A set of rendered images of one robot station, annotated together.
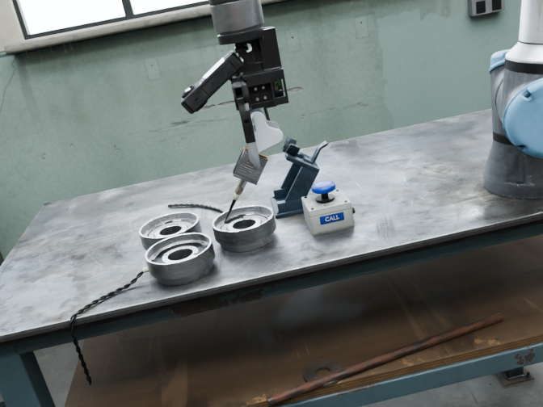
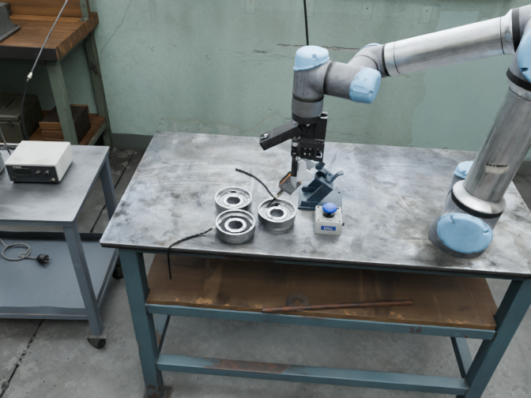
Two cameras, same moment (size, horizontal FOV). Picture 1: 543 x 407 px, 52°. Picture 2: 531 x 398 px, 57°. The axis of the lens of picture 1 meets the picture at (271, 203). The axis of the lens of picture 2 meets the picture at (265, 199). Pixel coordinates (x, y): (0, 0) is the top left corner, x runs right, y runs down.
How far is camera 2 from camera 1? 51 cm
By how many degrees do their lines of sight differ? 16
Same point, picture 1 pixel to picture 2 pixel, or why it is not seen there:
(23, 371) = (136, 260)
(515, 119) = (442, 227)
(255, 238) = (280, 227)
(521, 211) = (437, 261)
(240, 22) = (306, 114)
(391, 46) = not seen: hidden behind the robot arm
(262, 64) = (313, 135)
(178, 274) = (231, 240)
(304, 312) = not seen: hidden behind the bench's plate
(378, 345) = (335, 294)
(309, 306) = not seen: hidden behind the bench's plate
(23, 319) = (142, 236)
